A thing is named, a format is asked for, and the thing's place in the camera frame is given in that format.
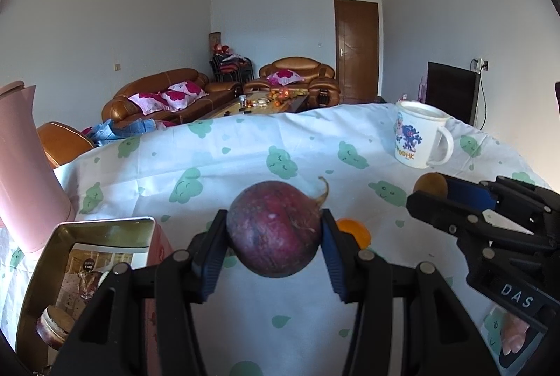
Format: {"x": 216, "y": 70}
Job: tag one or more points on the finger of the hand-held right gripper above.
{"x": 437, "y": 212}
{"x": 468, "y": 194}

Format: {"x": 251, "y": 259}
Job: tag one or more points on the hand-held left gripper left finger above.
{"x": 214, "y": 258}

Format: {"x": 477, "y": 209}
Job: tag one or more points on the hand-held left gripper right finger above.
{"x": 334, "y": 258}

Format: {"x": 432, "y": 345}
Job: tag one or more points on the small yellow-brown fruit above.
{"x": 431, "y": 184}

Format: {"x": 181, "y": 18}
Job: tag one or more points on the purple round radish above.
{"x": 273, "y": 227}

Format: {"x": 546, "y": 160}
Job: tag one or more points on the pink metal tin box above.
{"x": 48, "y": 271}

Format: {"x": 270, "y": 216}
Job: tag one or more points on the dark brown eggplant piece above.
{"x": 54, "y": 325}

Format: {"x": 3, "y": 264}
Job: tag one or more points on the person's right hand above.
{"x": 514, "y": 332}

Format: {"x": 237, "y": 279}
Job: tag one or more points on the orange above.
{"x": 359, "y": 232}

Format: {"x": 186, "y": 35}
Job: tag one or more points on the white printed mug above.
{"x": 415, "y": 135}

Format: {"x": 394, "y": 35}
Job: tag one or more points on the black television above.
{"x": 450, "y": 91}

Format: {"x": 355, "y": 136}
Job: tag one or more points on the printed paper card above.
{"x": 109, "y": 266}

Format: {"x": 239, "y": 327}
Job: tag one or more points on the white tablecloth with green clouds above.
{"x": 262, "y": 148}

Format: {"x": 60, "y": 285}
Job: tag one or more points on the blue plaid cloth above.
{"x": 118, "y": 128}

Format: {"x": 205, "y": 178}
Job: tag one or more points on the cluttered coffee table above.
{"x": 258, "y": 102}

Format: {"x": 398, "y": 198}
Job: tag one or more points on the pink floral cushion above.
{"x": 183, "y": 91}
{"x": 151, "y": 100}
{"x": 284, "y": 77}

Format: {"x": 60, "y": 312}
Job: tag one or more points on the brown wooden door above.
{"x": 356, "y": 47}

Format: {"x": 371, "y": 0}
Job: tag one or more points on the long brown leather sofa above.
{"x": 144, "y": 85}

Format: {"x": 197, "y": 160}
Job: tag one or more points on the stacked dark chairs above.
{"x": 229, "y": 69}

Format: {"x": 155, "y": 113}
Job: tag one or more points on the orange leather chair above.
{"x": 63, "y": 142}

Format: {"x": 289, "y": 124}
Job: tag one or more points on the brown leather armchair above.
{"x": 297, "y": 64}

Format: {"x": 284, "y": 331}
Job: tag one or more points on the pink pitcher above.
{"x": 22, "y": 166}

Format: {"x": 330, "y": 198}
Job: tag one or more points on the white wall outlet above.
{"x": 482, "y": 64}

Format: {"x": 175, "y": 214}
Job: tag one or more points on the tall brown wall decoration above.
{"x": 214, "y": 43}

